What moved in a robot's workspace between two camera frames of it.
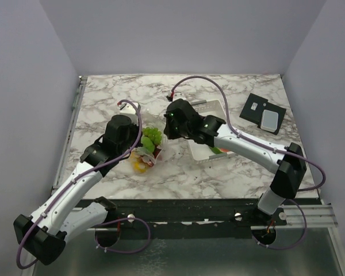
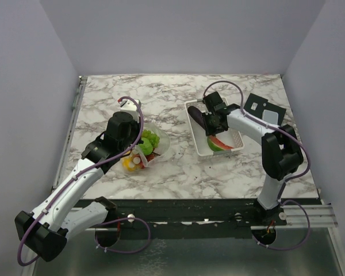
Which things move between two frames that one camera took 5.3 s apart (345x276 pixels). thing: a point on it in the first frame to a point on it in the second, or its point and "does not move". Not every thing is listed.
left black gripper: [135, 128] does not move
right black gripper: [168, 130] to [210, 131]
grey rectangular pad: [269, 121] does not move
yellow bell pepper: [137, 164] to [128, 163]
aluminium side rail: [59, 171] does not move
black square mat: [253, 111] does not move
